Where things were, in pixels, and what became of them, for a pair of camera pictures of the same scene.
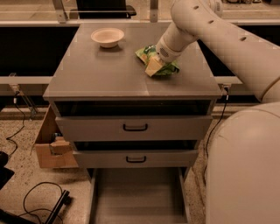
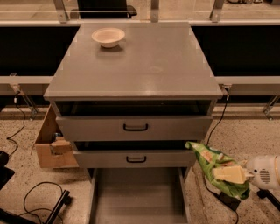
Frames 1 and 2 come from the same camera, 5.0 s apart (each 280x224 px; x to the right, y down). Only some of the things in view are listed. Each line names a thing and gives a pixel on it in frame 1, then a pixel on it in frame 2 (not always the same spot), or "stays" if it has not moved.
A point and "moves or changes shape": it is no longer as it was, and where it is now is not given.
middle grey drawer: [137, 158] stays
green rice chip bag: [149, 52] moves or changes shape
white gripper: [166, 53] → [260, 172]
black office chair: [101, 10] stays
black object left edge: [5, 173] stays
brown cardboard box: [54, 151] stays
